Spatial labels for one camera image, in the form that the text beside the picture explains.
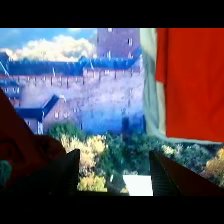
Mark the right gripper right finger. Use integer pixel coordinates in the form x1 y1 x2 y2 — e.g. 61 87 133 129
148 150 224 197

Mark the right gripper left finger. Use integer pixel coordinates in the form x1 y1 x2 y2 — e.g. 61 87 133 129
37 148 81 197

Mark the dark red T-shirt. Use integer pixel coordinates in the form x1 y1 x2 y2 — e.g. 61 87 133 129
0 88 69 193

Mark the red garment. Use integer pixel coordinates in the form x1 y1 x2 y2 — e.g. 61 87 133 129
155 27 224 143

